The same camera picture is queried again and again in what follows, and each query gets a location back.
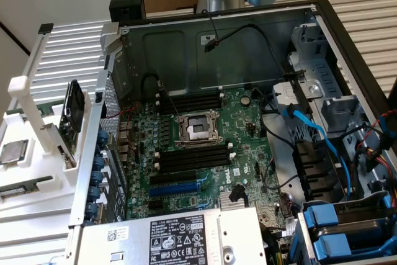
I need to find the green RAM stick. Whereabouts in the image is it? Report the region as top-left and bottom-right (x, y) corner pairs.
(6, 102), (63, 117)
(0, 175), (54, 199)

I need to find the white rack post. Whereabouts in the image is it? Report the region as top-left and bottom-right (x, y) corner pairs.
(7, 75), (53, 157)

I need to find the open black PC case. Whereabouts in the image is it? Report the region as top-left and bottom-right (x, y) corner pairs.
(67, 0), (397, 265)

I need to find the metal CPU socket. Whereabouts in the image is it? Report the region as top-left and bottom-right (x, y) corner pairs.
(174, 108), (220, 149)

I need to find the blue expansion slot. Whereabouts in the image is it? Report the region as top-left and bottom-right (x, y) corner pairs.
(148, 181), (200, 197)

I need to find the white parts rack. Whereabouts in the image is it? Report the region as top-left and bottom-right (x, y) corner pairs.
(0, 75), (94, 213)

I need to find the black wire with connector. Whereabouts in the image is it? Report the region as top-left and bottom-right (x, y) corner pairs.
(201, 9), (286, 76)

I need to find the silver CPU chip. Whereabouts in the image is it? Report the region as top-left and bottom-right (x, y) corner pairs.
(0, 139), (29, 165)

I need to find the green Dell motherboard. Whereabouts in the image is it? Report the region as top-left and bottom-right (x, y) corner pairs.
(117, 86), (294, 225)

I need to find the black box device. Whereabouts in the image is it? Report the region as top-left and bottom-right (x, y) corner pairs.
(110, 0), (146, 22)

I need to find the silver heatsink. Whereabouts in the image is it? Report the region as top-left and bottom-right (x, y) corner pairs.
(219, 189), (257, 216)

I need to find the grey drive cage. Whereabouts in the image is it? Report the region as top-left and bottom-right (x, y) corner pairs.
(272, 22), (367, 141)

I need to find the graphics card with black fan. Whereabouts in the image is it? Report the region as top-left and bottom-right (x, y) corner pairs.
(57, 79), (86, 166)

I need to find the blue disk bay carrier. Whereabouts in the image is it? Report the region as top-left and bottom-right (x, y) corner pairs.
(291, 193), (397, 265)

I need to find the grey power supply unit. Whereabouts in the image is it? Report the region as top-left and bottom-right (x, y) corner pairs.
(71, 206), (267, 265)

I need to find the black looped wire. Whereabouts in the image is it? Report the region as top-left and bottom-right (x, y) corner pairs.
(141, 72), (165, 110)

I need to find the black RAM slot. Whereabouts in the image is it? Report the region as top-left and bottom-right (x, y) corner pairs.
(154, 146), (234, 165)
(154, 151), (235, 169)
(158, 102), (224, 115)
(154, 142), (234, 161)
(157, 98), (224, 111)
(156, 91), (225, 103)
(155, 156), (236, 174)
(156, 94), (225, 107)

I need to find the blue SATA wire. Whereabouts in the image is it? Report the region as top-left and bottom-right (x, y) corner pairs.
(283, 104), (352, 204)

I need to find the coloured power wire bundle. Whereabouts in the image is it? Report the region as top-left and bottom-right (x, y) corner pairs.
(353, 110), (397, 204)

